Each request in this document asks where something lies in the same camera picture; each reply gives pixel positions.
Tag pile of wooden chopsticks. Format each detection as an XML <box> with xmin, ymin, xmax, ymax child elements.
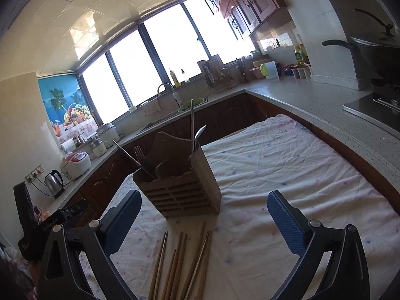
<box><xmin>147</xmin><ymin>222</ymin><xmax>213</xmax><ymax>300</ymax></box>

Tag gas stove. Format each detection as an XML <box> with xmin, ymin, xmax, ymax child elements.
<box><xmin>343</xmin><ymin>78</ymin><xmax>400</xmax><ymax>132</ymax></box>

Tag hanging dish cloth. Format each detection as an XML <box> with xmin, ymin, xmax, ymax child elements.
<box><xmin>142</xmin><ymin>98</ymin><xmax>161</xmax><ymax>116</ymax></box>

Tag large white rice cooker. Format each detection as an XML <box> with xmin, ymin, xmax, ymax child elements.
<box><xmin>96</xmin><ymin>122</ymin><xmax>120</xmax><ymax>146</ymax></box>

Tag small white cooker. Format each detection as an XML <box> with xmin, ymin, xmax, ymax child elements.
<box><xmin>89</xmin><ymin>136</ymin><xmax>107</xmax><ymax>160</ymax></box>

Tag metal fork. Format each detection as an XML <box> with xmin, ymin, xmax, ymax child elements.
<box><xmin>134</xmin><ymin>145</ymin><xmax>151</xmax><ymax>176</ymax></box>

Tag wall power outlet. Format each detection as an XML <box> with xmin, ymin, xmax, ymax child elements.
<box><xmin>25</xmin><ymin>168</ymin><xmax>44</xmax><ymax>183</ymax></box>

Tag metal spoon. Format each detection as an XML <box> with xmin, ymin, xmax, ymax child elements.
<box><xmin>194</xmin><ymin>125</ymin><xmax>207</xmax><ymax>151</ymax></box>

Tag wooden cabinets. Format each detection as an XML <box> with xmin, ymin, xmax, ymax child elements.
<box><xmin>61</xmin><ymin>92</ymin><xmax>400</xmax><ymax>222</ymax></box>
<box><xmin>189</xmin><ymin>0</ymin><xmax>288</xmax><ymax>40</ymax></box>

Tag wooden upper cabinets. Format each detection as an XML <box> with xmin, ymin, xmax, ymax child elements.
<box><xmin>189</xmin><ymin>0</ymin><xmax>288</xmax><ymax>40</ymax></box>

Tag kitchen sink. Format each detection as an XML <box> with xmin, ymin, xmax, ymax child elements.
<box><xmin>136</xmin><ymin>97</ymin><xmax>208</xmax><ymax>133</ymax></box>

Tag metal dish rack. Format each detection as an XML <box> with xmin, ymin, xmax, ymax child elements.
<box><xmin>201</xmin><ymin>65</ymin><xmax>239</xmax><ymax>94</ymax></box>

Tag yellow oil bottle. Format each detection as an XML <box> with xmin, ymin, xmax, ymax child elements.
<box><xmin>294</xmin><ymin>44</ymin><xmax>310</xmax><ymax>66</ymax></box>

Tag black wok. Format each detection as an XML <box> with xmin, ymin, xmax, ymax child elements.
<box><xmin>322</xmin><ymin>34</ymin><xmax>400</xmax><ymax>82</ymax></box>

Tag wooden cutting board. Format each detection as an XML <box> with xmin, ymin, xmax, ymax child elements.
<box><xmin>197</xmin><ymin>54</ymin><xmax>223</xmax><ymax>79</ymax></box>

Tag speckled kitchen counter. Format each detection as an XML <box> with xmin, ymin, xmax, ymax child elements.
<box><xmin>28</xmin><ymin>76</ymin><xmax>400</xmax><ymax>213</ymax></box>

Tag white jug with green lid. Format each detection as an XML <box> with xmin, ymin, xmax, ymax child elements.
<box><xmin>260</xmin><ymin>61</ymin><xmax>279</xmax><ymax>80</ymax></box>

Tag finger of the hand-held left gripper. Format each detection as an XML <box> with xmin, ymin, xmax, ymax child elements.
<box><xmin>61</xmin><ymin>199</ymin><xmax>90</xmax><ymax>219</ymax></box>

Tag person's left forearm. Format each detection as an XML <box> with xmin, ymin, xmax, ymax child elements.
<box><xmin>0</xmin><ymin>245</ymin><xmax>35</xmax><ymax>300</ymax></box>

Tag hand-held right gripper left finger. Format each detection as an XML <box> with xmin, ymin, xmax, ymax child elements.
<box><xmin>37</xmin><ymin>189</ymin><xmax>143</xmax><ymax>300</ymax></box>

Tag metal chopstick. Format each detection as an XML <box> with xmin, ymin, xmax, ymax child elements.
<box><xmin>190</xmin><ymin>99</ymin><xmax>196</xmax><ymax>155</ymax></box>

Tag white printed tablecloth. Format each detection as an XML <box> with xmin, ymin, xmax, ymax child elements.
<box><xmin>78</xmin><ymin>114</ymin><xmax>400</xmax><ymax>300</ymax></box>

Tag wooden utensil holder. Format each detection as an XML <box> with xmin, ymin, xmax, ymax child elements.
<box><xmin>132</xmin><ymin>131</ymin><xmax>222</xmax><ymax>219</ymax></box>

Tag beach and fruit wall poster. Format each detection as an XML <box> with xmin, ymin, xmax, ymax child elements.
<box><xmin>37</xmin><ymin>75</ymin><xmax>96</xmax><ymax>144</ymax></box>

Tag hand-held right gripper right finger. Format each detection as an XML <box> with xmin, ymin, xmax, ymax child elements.
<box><xmin>266</xmin><ymin>190</ymin><xmax>371</xmax><ymax>300</ymax></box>

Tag steel electric kettle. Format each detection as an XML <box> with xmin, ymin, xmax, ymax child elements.
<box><xmin>44</xmin><ymin>169</ymin><xmax>66</xmax><ymax>199</ymax></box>

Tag wooden lower cabinets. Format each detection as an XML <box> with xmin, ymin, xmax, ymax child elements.
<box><xmin>61</xmin><ymin>92</ymin><xmax>400</xmax><ymax>222</ymax></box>

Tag green colander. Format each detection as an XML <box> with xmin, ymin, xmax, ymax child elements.
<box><xmin>177</xmin><ymin>98</ymin><xmax>205</xmax><ymax>113</ymax></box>

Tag white and red rice cooker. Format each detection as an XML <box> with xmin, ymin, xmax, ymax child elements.
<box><xmin>60</xmin><ymin>151</ymin><xmax>92</xmax><ymax>180</ymax></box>

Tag large kitchen window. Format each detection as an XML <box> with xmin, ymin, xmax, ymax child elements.
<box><xmin>76</xmin><ymin>0</ymin><xmax>260</xmax><ymax>126</ymax></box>

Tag kitchen faucet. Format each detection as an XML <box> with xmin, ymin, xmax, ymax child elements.
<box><xmin>157</xmin><ymin>83</ymin><xmax>182</xmax><ymax>107</ymax></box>

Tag black curved utensil handle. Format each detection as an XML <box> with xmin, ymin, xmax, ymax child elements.
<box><xmin>351</xmin><ymin>8</ymin><xmax>395</xmax><ymax>36</ymax></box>

